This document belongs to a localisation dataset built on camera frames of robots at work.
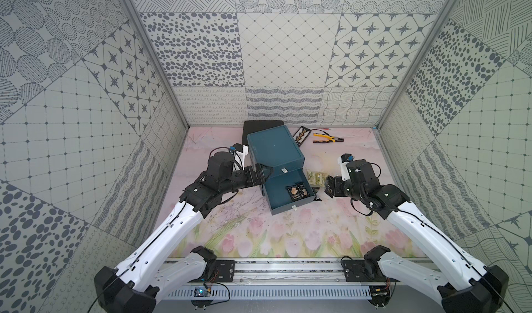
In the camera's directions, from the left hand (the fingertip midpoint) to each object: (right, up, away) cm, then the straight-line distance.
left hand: (264, 166), depth 70 cm
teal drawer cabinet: (+4, +6, +14) cm, 15 cm away
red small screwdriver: (+35, +17, +52) cm, 65 cm away
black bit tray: (+19, +13, +45) cm, 51 cm away
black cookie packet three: (+12, -12, +16) cm, 23 cm away
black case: (-11, +18, +47) cm, 52 cm away
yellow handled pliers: (+37, +11, +45) cm, 59 cm away
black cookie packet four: (+15, -11, +14) cm, 23 cm away
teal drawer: (+9, -12, +16) cm, 22 cm away
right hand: (+25, -8, +8) cm, 27 cm away
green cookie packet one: (+22, -8, +28) cm, 36 cm away
